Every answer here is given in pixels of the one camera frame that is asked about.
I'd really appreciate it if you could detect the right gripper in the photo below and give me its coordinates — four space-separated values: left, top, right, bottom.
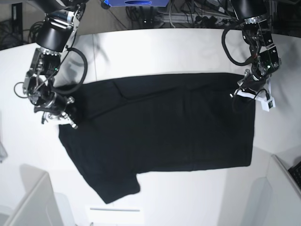
27 85 75 120

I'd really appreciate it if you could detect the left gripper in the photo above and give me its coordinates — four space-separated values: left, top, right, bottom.
236 69 271 97

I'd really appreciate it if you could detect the black T-shirt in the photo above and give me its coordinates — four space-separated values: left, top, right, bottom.
59 73 255 203

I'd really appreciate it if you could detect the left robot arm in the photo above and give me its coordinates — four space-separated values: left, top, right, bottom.
222 0 280 98

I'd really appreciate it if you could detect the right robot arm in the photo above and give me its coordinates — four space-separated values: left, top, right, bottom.
22 0 88 129

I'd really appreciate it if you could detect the white power strip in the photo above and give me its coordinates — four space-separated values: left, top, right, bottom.
158 13 236 29

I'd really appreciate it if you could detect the black keyboard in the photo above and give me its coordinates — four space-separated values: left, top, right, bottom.
288 162 301 188

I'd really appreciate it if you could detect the white partition panel left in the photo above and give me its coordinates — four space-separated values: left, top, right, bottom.
0 164 76 226

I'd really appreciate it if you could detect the white partition panel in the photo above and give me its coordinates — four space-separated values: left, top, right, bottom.
0 164 76 226
244 154 301 226

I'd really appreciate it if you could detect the white partition panel right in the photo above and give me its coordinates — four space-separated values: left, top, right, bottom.
244 154 301 226

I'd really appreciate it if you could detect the blue box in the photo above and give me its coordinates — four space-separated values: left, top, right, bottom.
103 0 170 7

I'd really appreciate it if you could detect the white table slot plate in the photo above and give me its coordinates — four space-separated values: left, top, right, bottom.
86 206 145 225

